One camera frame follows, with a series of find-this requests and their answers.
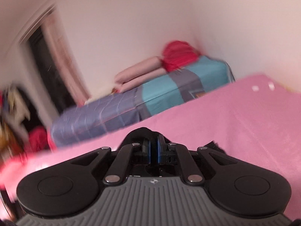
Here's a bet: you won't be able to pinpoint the black pants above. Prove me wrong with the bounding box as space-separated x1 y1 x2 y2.
121 126 227 177

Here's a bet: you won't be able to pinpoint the blue plaid bedsheet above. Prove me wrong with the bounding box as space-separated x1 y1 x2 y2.
48 56 235 147

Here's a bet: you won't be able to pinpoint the pink daisy blanket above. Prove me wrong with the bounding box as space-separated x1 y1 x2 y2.
1 75 300 219

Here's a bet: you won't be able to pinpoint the red crumpled cloth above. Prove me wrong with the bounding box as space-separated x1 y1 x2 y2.
162 40 200 72

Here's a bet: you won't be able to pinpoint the dark window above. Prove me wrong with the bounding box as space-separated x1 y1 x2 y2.
28 27 75 114

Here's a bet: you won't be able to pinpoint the hanging clothes on rack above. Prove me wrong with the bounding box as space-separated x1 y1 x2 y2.
1 84 49 155

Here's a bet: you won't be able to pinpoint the pink floral curtain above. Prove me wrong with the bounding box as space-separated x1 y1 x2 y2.
41 9 90 106

